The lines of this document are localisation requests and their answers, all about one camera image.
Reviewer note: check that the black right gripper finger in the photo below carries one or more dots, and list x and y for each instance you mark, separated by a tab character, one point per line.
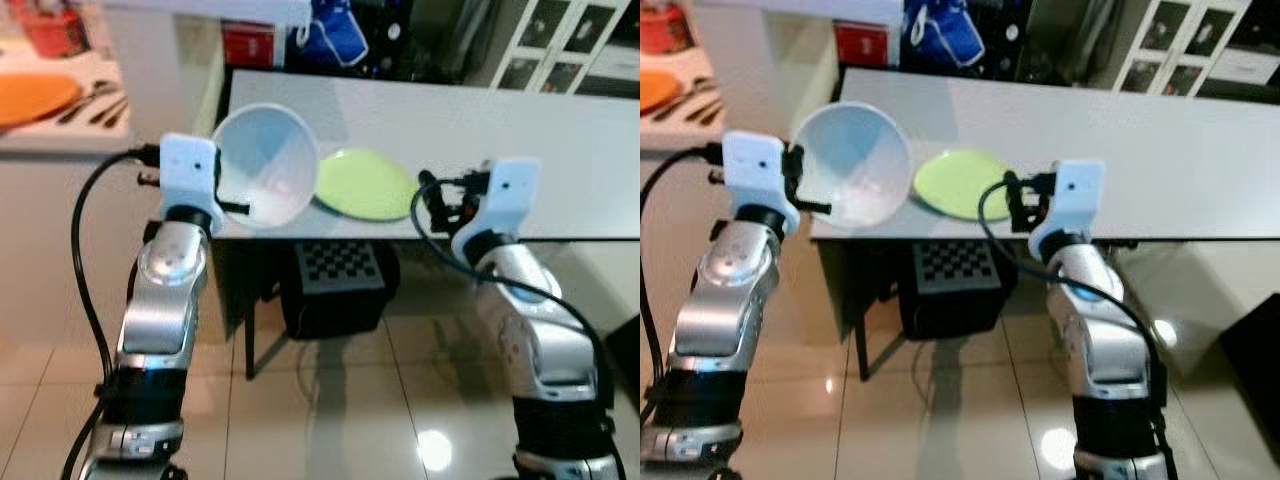
1016	208
428	180
1012	182
436	208

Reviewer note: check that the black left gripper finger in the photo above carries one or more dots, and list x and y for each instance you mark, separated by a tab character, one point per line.
818	206
238	207

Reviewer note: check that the white bowl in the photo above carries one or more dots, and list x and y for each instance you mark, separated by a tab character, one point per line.
855	165
265	165

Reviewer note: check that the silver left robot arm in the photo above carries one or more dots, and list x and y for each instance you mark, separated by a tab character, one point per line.
165	290
725	300

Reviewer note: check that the light green plate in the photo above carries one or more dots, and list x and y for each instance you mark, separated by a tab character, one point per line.
955	180
365	185

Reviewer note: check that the grey dining table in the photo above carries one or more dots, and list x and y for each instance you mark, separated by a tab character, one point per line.
500	120
1150	120

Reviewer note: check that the black box with checkerboard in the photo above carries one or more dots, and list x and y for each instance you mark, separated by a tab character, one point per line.
958	285
340	285

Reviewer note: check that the white shelf unit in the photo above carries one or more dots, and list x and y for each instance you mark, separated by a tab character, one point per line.
770	70
165	70

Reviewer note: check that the silver fork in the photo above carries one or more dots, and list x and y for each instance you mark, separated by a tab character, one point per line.
704	110
108	110

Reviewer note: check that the white side table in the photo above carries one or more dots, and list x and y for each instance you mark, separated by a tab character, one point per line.
690	135
60	240

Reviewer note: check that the silver knife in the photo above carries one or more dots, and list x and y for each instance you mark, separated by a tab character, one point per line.
117	117

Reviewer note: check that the red box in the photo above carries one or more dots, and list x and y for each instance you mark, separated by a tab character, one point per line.
861	45
248	45

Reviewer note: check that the blue bag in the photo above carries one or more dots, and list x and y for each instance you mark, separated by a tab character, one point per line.
945	35
335	35

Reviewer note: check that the orange plate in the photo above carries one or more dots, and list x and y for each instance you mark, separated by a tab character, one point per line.
35	98
655	90

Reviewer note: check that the white glass door cabinet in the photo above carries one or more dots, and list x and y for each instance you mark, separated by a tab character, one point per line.
1190	45
560	45

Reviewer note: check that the red round container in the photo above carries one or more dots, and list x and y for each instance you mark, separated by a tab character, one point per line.
55	30
665	28

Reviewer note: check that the black low furniture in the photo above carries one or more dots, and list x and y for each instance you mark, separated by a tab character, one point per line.
1250	380
625	360

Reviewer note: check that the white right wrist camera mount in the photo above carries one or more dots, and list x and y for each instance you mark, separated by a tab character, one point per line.
1070	195
505	195

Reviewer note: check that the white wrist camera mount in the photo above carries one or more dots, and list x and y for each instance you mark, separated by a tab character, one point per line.
1070	195
758	170
190	175
505	195

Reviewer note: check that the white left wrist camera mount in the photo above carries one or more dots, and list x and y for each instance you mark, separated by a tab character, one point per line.
190	175
758	170

